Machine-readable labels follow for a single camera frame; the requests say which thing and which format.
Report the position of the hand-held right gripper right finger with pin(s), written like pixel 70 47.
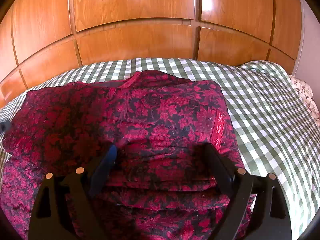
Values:
pixel 220 170

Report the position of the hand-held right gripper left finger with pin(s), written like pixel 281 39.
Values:
pixel 105 170

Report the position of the floral bedspread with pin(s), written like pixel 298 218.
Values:
pixel 303 90

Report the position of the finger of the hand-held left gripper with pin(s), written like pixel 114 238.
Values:
pixel 5 126

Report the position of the green white checkered bedsheet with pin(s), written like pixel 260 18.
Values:
pixel 262 120

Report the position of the red black floral garment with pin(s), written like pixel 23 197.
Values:
pixel 162 120

